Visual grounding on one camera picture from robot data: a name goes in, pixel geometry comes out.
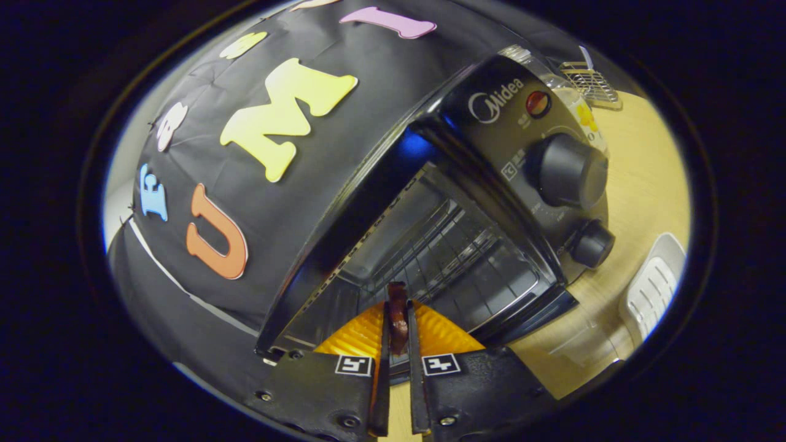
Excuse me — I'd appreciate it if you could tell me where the red meat slice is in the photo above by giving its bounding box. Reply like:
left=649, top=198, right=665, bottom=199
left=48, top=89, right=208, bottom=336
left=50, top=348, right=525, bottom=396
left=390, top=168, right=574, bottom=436
left=387, top=282, right=411, bottom=355

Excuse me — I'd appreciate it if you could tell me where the white rectangular dish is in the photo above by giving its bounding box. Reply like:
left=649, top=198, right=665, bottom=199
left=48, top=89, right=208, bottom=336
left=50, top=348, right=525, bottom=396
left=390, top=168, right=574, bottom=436
left=620, top=233, right=687, bottom=341

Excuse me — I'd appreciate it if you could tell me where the wire mesh holder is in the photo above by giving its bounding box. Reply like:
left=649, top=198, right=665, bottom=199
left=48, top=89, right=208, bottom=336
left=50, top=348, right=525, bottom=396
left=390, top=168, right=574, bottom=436
left=559, top=60, right=622, bottom=111

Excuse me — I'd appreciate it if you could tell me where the clear glass bottle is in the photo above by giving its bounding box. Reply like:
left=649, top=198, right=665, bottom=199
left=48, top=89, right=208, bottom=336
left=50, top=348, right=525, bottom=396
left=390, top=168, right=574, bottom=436
left=500, top=44, right=609, bottom=154

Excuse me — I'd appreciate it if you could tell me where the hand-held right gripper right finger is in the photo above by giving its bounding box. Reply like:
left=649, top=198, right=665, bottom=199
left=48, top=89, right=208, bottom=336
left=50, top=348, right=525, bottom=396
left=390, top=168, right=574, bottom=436
left=405, top=301, right=559, bottom=442

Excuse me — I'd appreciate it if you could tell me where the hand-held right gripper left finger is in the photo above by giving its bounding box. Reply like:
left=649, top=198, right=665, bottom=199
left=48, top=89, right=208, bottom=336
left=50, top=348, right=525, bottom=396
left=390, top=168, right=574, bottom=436
left=246, top=301, right=392, bottom=440

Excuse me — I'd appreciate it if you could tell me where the black electric oven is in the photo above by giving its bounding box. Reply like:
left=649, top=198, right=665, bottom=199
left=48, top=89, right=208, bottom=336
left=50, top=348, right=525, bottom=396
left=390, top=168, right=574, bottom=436
left=255, top=52, right=636, bottom=400

